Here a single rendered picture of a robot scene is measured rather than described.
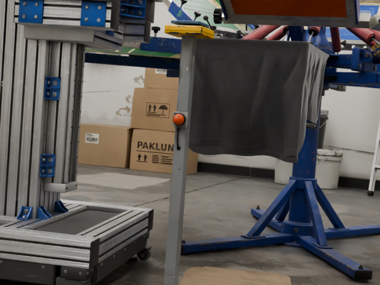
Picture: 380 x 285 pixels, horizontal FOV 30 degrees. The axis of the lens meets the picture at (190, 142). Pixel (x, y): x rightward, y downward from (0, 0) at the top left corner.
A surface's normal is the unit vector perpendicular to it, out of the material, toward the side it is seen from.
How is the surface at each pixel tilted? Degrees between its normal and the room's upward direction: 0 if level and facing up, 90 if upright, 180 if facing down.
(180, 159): 90
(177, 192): 90
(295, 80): 96
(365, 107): 90
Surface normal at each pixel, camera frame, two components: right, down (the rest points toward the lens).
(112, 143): -0.29, 0.03
